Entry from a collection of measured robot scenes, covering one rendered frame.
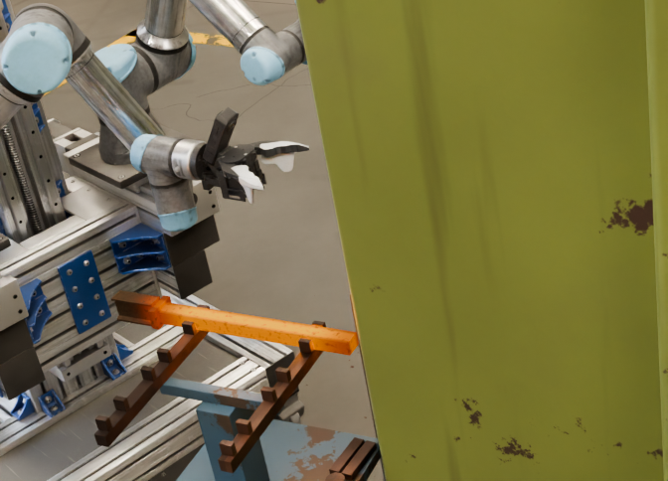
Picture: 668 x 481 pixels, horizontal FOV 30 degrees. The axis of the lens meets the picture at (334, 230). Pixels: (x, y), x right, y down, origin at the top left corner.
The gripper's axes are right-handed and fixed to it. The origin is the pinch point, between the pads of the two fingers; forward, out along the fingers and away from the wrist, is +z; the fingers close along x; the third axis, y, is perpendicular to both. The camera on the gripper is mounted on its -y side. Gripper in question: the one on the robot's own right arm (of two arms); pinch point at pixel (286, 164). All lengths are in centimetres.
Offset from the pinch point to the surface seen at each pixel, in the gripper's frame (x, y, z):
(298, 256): -104, 100, -87
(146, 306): 37.5, 6.9, -4.4
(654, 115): 58, -48, 90
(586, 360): 48, -11, 77
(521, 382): 48, -5, 68
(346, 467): 35, 33, 28
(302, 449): 33, 34, 18
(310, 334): 35.0, 7.0, 26.1
